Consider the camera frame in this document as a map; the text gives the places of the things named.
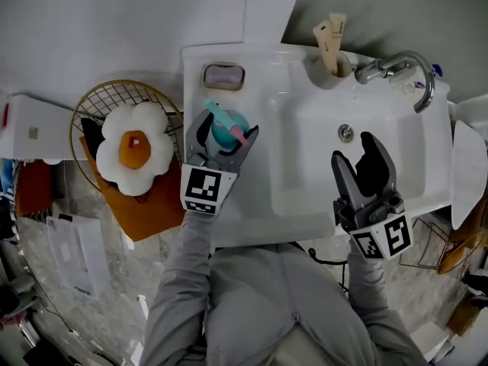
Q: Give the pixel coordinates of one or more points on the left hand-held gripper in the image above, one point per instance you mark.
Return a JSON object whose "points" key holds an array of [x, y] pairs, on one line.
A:
{"points": [[202, 189]]}

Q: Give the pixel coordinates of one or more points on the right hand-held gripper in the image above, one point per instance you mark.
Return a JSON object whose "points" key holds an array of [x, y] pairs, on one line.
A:
{"points": [[381, 223]]}

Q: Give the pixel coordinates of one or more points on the teal and pink spray bottle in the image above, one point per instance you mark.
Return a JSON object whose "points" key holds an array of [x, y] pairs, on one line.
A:
{"points": [[226, 133]]}

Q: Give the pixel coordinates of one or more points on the person's right forearm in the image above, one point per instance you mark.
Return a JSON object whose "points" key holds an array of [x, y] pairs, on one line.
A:
{"points": [[368, 280]]}

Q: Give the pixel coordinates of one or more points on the person's left forearm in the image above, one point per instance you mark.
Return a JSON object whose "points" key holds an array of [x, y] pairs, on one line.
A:
{"points": [[190, 250]]}

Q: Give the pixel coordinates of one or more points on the metal sink drain plug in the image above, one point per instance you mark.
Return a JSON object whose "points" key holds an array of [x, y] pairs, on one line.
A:
{"points": [[345, 133]]}

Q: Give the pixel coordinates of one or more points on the white washbasin table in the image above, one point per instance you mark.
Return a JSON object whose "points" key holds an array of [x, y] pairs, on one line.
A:
{"points": [[248, 193]]}

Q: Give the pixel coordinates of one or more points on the grey cup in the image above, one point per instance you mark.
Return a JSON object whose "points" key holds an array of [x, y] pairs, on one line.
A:
{"points": [[322, 78]]}

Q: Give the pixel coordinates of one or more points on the white flower-shaped cushion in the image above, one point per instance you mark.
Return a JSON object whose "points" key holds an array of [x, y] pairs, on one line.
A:
{"points": [[114, 166]]}

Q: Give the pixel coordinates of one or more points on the chrome faucet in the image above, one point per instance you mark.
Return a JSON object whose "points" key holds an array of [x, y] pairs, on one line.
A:
{"points": [[423, 78]]}

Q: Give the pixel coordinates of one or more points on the black cloth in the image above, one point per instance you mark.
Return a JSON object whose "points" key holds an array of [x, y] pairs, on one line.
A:
{"points": [[91, 135]]}

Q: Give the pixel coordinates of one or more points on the person's grey jacket torso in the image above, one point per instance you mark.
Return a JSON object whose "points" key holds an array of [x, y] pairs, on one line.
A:
{"points": [[267, 303]]}

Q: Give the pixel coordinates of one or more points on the white cabinet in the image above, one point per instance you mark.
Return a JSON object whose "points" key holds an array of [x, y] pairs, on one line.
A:
{"points": [[42, 128]]}

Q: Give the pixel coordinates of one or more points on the clear plastic storage box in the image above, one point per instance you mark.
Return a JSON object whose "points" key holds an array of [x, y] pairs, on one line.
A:
{"points": [[76, 254]]}

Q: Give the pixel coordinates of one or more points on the red-orange fabric item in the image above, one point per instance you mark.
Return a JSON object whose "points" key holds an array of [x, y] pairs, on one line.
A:
{"points": [[34, 189]]}

